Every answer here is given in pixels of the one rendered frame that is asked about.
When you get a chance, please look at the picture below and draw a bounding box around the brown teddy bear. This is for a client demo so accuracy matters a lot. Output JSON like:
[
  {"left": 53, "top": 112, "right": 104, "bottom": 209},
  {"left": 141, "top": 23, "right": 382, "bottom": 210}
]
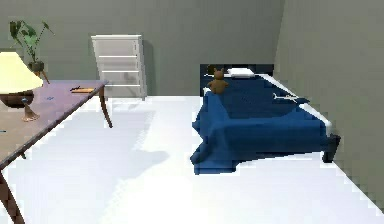
[{"left": 207, "top": 67, "right": 230, "bottom": 95}]

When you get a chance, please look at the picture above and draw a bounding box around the white pillow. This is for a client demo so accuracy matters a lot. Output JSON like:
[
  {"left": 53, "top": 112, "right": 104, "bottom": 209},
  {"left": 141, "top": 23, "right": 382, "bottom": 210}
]
[{"left": 226, "top": 67, "right": 256, "bottom": 79}]

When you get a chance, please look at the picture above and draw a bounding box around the blue blanket bed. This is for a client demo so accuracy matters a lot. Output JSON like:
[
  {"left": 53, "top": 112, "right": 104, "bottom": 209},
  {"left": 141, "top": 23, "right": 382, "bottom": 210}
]
[{"left": 189, "top": 63, "right": 342, "bottom": 176}]

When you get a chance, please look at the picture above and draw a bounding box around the white chest of drawers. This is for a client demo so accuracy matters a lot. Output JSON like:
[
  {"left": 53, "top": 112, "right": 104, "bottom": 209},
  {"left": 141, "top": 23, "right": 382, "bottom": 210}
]
[{"left": 90, "top": 34, "right": 148, "bottom": 101}]

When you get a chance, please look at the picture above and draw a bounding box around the white thin object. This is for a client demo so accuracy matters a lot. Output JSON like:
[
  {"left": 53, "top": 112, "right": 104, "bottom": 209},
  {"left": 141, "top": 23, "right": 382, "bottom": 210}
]
[{"left": 272, "top": 92, "right": 300, "bottom": 102}]

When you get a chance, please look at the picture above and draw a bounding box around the orange book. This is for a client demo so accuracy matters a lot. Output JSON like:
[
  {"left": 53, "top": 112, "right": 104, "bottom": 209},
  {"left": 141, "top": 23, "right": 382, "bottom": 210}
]
[{"left": 69, "top": 85, "right": 96, "bottom": 94}]

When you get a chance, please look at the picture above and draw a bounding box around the brown wooden table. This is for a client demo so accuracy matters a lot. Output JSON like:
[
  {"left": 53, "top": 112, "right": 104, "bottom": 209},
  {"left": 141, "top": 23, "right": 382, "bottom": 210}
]
[{"left": 0, "top": 79, "right": 114, "bottom": 224}]

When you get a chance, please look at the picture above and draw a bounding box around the dark brown bowl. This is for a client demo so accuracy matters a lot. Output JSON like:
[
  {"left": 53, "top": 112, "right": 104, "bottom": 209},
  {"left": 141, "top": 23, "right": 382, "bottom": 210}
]
[{"left": 0, "top": 90, "right": 35, "bottom": 109}]

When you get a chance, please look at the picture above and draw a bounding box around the green house plant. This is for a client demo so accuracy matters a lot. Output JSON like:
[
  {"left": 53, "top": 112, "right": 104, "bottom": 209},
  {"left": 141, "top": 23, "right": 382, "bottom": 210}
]
[{"left": 8, "top": 19, "right": 56, "bottom": 85}]

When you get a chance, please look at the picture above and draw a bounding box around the cream shade table lamp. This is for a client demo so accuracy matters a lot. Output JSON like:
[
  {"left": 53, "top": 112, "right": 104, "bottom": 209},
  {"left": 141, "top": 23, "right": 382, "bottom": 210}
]
[{"left": 0, "top": 51, "right": 44, "bottom": 123}]

